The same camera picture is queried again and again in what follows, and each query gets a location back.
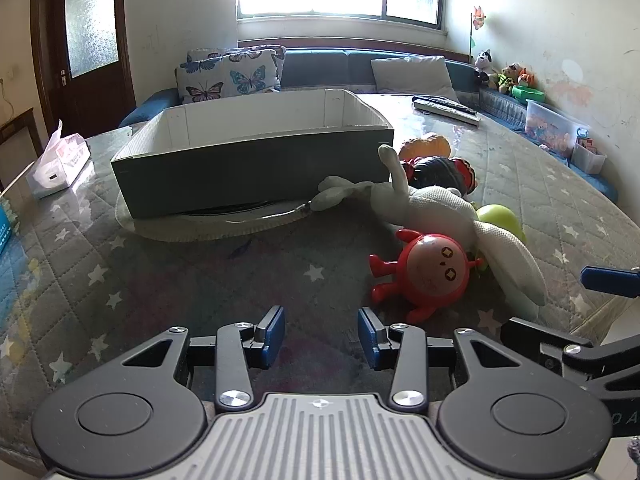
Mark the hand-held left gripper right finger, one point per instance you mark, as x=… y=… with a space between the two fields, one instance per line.
x=367 y=335

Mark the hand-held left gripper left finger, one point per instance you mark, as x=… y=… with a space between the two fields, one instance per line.
x=274 y=332

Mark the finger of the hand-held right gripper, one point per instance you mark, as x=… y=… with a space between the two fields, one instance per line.
x=602 y=279
x=530 y=332

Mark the red round crab toy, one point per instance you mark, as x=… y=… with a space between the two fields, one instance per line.
x=430 y=270

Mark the green ball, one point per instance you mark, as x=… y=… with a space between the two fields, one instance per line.
x=500 y=217

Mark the white plush rabbit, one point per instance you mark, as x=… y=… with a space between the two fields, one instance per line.
x=440 y=210

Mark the grey cardboard box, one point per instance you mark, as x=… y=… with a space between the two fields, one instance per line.
x=250 y=170

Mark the red and black plush toy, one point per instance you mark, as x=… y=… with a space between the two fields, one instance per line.
x=440 y=170

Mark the orange squishy toy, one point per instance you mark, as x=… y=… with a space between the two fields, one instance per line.
x=430 y=145

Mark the quilted glass covered desktop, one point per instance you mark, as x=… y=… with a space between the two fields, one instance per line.
x=200 y=280

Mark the small clear plastic bin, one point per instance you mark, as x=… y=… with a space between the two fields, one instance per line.
x=587 y=155

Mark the round glass turntable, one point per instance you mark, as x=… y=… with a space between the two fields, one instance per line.
x=200 y=227

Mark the clear plastic storage box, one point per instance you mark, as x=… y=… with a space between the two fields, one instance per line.
x=555 y=127

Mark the green plastic bowl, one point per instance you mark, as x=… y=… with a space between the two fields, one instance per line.
x=527 y=94

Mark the yellow green plush toy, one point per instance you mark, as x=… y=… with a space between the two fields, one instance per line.
x=507 y=77

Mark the white remote control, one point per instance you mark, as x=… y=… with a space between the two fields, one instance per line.
x=450 y=112

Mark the black remote control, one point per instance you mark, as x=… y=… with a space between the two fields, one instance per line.
x=450 y=102

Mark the black and white plush toy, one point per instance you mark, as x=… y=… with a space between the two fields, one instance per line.
x=482 y=67

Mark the butterfly print pillow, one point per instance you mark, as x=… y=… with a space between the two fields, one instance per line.
x=225 y=80
x=281 y=65

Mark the white pillow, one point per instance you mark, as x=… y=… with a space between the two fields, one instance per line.
x=415 y=75

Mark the blue sofa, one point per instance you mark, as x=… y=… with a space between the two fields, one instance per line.
x=320 y=67

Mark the tissue pack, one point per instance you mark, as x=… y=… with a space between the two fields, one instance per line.
x=55 y=170

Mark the blue carton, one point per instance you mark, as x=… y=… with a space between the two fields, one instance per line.
x=6 y=230

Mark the colourful pinwheel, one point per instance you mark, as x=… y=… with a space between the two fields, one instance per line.
x=478 y=17

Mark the dark wooden door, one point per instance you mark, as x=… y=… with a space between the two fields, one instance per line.
x=95 y=95

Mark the wooden sideboard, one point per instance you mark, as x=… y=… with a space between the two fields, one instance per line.
x=20 y=145

